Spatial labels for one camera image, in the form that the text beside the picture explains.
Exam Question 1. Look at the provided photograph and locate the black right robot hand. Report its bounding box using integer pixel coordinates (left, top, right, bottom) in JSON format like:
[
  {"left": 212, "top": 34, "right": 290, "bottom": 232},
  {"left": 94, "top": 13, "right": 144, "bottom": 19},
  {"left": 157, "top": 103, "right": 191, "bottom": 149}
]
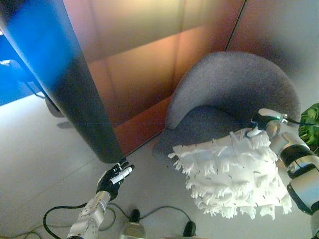
[{"left": 245, "top": 108, "right": 290, "bottom": 137}]

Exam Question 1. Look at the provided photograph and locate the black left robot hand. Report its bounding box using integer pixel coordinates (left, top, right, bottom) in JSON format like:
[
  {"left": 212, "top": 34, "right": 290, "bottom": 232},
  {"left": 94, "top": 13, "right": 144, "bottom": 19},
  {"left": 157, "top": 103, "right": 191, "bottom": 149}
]
[{"left": 96, "top": 160, "right": 135, "bottom": 202}]

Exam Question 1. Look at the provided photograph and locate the white fringed pillow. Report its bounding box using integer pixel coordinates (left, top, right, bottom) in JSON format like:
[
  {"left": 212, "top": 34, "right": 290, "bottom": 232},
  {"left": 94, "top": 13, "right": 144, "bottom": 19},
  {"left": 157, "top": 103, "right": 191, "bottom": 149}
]
[{"left": 167, "top": 128, "right": 293, "bottom": 221}]

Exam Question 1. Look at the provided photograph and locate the grey fabric armchair sofa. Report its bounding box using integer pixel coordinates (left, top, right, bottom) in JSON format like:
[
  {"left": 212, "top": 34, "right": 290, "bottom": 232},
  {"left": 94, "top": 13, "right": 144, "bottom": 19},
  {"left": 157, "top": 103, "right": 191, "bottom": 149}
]
[{"left": 152, "top": 51, "right": 302, "bottom": 167}]

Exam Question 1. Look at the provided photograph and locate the green potted plant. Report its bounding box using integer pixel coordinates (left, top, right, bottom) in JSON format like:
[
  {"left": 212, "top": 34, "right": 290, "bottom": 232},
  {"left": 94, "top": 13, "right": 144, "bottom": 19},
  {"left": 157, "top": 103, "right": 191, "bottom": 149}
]
[{"left": 298, "top": 102, "right": 319, "bottom": 151}]

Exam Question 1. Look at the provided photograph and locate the dark grey rounded partition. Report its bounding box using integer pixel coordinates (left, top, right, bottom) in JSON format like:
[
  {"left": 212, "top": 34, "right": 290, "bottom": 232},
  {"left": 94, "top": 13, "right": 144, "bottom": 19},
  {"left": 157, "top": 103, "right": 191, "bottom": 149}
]
[{"left": 0, "top": 0, "right": 127, "bottom": 164}]

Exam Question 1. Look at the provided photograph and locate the black right robot foot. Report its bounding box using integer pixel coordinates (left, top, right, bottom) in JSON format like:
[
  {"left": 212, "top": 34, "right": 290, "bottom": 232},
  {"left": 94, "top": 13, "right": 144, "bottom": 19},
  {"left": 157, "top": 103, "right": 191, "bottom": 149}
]
[{"left": 183, "top": 221, "right": 196, "bottom": 237}]

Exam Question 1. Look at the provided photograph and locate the background table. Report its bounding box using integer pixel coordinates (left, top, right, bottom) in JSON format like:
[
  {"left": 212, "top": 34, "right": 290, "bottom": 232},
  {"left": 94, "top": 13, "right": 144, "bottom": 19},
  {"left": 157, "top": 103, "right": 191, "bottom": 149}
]
[{"left": 0, "top": 58, "right": 47, "bottom": 100}]

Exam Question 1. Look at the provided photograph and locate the thin black looped floor cable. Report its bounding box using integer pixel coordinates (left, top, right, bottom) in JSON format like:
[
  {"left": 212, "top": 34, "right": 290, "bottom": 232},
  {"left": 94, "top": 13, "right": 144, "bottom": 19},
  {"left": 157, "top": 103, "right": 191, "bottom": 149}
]
[{"left": 104, "top": 203, "right": 133, "bottom": 231}]

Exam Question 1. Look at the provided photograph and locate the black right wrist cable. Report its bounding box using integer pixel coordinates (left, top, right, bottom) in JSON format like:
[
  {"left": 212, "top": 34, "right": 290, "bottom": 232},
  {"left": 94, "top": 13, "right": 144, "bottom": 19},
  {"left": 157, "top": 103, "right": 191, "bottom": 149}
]
[{"left": 286, "top": 119, "right": 319, "bottom": 126}]

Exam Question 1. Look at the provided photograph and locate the thick black left wrist cable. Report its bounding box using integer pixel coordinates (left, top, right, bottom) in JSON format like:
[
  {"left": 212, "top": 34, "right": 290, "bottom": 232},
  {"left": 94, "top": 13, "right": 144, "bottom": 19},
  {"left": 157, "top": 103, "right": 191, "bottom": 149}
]
[{"left": 43, "top": 204, "right": 88, "bottom": 239}]

